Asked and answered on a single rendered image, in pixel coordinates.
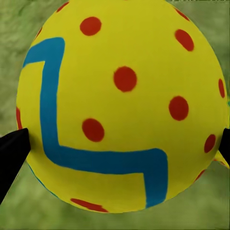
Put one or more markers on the easter egg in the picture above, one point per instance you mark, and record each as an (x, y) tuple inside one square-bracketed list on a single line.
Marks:
[(219, 156), (124, 101)]

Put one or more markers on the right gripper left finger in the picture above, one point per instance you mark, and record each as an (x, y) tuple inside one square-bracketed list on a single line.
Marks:
[(14, 149)]

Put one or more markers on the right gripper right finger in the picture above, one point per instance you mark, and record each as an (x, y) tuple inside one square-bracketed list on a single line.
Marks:
[(225, 145)]

